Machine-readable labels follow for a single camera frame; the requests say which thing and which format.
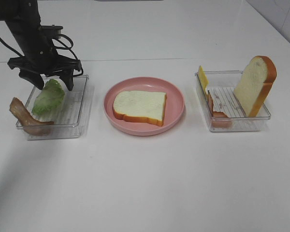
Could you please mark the clear plastic tray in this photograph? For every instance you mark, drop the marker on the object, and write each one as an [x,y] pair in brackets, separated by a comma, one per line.
[70,117]
[221,85]

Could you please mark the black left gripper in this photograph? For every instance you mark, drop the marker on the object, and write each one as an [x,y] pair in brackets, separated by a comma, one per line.
[41,56]

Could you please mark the clear left plastic tray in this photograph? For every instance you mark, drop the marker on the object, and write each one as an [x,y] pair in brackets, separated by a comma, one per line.
[70,117]

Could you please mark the clear right plastic tray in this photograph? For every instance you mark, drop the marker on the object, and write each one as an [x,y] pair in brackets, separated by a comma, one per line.
[221,85]

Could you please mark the bacon strip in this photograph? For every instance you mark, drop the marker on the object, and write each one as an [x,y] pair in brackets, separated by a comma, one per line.
[219,119]
[31,125]

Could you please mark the pink round plate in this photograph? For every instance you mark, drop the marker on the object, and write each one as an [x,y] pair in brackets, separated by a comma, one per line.
[174,107]

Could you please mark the yellow cheese slice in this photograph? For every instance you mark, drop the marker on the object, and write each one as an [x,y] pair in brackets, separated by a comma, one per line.
[203,79]

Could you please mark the bread slice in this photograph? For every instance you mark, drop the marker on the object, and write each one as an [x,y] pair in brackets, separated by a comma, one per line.
[255,84]
[140,106]

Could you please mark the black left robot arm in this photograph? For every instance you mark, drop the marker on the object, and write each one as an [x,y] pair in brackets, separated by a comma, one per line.
[22,10]

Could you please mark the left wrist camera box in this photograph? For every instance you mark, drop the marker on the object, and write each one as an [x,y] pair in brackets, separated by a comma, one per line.
[52,31]

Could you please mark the green lettuce leaf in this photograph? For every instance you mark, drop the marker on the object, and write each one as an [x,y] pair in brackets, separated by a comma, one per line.
[49,98]

